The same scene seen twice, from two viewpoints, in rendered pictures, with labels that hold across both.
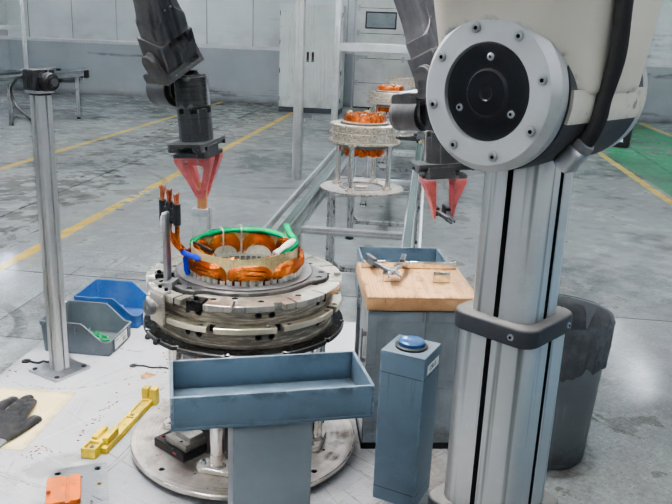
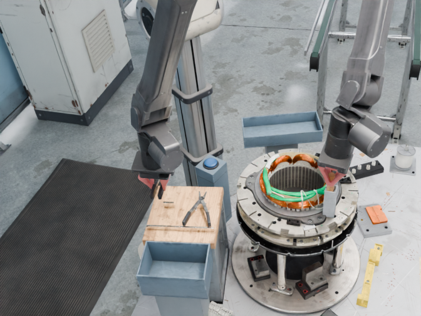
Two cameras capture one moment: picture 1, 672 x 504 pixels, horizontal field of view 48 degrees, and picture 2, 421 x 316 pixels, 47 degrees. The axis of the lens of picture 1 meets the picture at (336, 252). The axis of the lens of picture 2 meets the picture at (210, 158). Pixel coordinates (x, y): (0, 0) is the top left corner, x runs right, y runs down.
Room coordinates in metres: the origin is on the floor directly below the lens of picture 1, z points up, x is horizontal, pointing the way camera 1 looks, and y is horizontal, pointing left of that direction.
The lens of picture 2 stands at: (2.11, 0.20, 2.03)
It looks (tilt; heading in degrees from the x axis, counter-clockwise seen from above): 41 degrees down; 197
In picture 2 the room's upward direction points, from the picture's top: 8 degrees counter-clockwise
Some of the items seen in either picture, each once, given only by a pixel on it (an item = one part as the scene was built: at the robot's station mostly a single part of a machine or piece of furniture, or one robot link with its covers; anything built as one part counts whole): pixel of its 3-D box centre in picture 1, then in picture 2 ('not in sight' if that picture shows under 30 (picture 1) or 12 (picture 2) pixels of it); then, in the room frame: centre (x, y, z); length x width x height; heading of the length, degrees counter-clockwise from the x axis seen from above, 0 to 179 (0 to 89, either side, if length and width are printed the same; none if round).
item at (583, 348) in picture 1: (553, 354); not in sight; (2.53, -0.81, 0.39); 0.39 x 0.39 x 0.35
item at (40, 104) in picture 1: (50, 238); not in sight; (1.44, 0.57, 1.07); 0.03 x 0.03 x 0.57; 59
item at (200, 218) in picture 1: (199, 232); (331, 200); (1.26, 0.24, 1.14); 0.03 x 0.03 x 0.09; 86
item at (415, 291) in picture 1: (413, 285); (185, 215); (1.28, -0.14, 1.05); 0.20 x 0.19 x 0.02; 4
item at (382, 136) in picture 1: (363, 156); not in sight; (3.46, -0.11, 0.94); 0.39 x 0.39 x 0.30
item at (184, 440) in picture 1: (185, 436); not in sight; (1.11, 0.24, 0.83); 0.05 x 0.04 x 0.02; 50
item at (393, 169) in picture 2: not in sight; (405, 155); (0.72, 0.50, 0.83); 0.09 x 0.09 x 0.10; 84
